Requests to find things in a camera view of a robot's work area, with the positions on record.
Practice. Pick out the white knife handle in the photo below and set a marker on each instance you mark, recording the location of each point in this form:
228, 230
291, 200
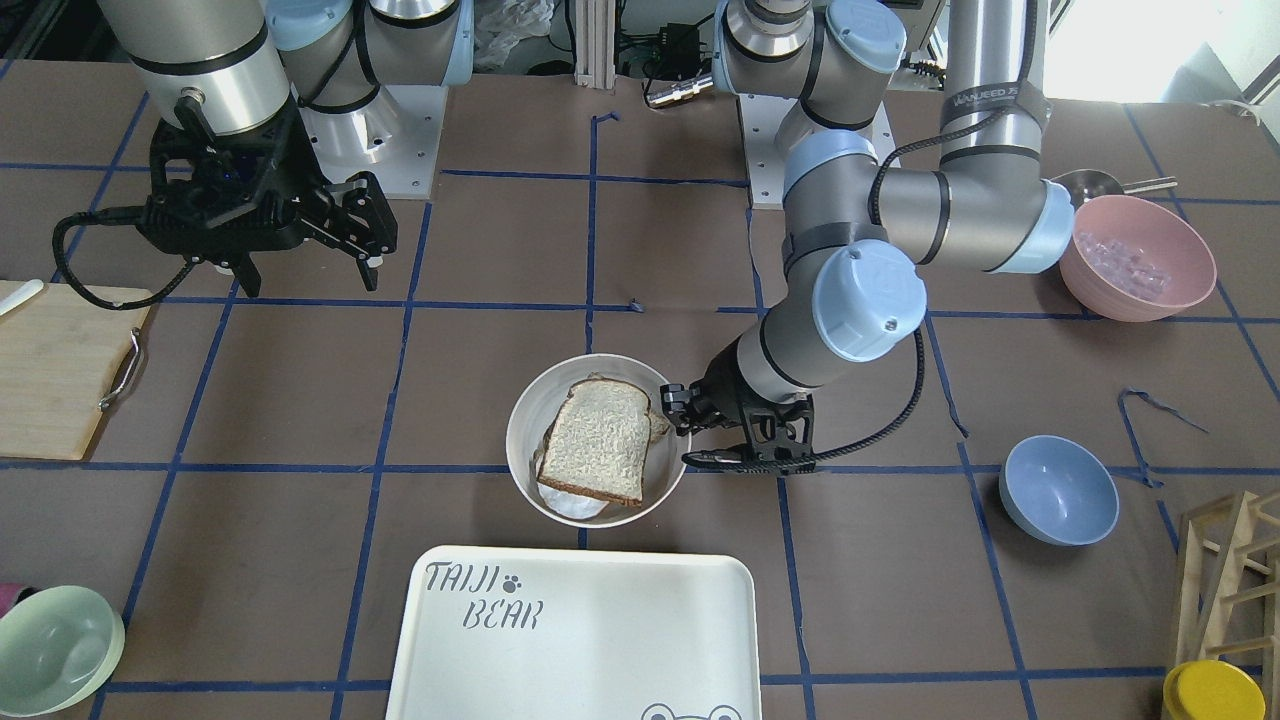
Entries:
20, 295

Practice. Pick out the plastic fried egg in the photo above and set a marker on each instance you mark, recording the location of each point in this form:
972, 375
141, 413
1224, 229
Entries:
571, 505

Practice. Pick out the black power adapter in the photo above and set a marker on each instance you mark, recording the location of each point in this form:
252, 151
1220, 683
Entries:
678, 49

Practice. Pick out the aluminium frame post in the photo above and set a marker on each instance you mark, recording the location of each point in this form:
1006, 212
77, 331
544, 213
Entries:
595, 28

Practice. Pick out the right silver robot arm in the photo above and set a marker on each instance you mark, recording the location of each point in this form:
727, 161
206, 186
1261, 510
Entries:
242, 58

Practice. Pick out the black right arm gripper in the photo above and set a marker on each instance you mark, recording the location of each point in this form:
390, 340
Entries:
291, 168

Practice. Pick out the wooden rack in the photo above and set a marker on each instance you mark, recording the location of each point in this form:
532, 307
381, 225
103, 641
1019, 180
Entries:
1227, 558

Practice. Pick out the light green bowl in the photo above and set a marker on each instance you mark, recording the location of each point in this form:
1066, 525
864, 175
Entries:
57, 648

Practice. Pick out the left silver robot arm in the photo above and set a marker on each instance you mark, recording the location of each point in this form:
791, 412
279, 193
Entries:
857, 226

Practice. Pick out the white round plate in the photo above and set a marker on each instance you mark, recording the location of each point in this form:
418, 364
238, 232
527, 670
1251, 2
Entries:
535, 410

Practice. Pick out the wooden cutting board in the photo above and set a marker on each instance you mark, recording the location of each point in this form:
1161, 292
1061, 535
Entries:
59, 356

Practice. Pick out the bread slice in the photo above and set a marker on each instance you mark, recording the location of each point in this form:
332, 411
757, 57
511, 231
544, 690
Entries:
659, 426
598, 442

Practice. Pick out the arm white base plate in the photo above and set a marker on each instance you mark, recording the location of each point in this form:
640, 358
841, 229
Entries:
781, 144
395, 135

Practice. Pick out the pink cloth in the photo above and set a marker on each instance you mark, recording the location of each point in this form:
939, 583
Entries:
13, 593

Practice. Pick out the bread slice under egg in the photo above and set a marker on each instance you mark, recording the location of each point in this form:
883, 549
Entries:
659, 426

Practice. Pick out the metal ladle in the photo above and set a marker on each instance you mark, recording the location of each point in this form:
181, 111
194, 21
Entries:
1084, 185

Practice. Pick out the white Taiji Bear tray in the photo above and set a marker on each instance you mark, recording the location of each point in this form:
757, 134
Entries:
515, 633

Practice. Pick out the blue bowl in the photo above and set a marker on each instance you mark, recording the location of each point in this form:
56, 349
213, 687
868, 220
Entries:
1058, 492

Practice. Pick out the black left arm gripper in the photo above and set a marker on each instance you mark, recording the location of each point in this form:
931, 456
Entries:
722, 391

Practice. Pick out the pink bowl with ice cubes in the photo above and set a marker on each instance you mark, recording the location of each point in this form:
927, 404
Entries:
1131, 260

